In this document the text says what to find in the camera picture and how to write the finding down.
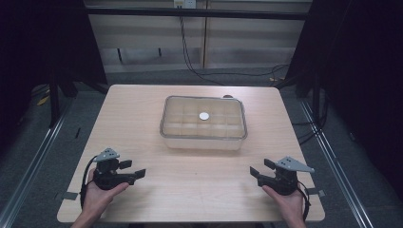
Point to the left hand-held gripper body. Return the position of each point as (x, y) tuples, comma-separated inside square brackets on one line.
[(107, 179)]

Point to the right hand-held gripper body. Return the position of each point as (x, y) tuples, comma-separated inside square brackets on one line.
[(283, 180)]

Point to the clear plastic box with lid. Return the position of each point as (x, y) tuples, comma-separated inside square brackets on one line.
[(202, 125)]

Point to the person's left hand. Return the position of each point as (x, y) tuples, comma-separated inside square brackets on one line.
[(98, 198)]

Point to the person's right hand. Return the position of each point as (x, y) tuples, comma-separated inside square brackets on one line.
[(286, 204)]

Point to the grey tape strip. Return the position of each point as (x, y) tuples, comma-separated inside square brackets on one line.
[(316, 192), (69, 196)]

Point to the small black tape piece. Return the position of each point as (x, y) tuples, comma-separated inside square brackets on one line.
[(77, 132)]

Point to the small dark round object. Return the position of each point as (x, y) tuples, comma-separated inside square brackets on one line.
[(227, 96)]

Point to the black metal stand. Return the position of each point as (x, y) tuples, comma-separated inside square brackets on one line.
[(316, 95), (54, 101)]

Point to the yellow tape piece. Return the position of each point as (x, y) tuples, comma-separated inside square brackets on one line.
[(42, 100)]

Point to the black curtain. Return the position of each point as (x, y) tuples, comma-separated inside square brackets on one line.
[(41, 47), (358, 79)]

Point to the black horizontal bar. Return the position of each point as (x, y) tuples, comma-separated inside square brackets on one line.
[(196, 13)]

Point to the metal floor rail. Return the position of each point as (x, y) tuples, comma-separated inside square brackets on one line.
[(34, 158), (335, 161)]

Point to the white wall socket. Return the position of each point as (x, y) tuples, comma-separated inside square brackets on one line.
[(184, 3)]

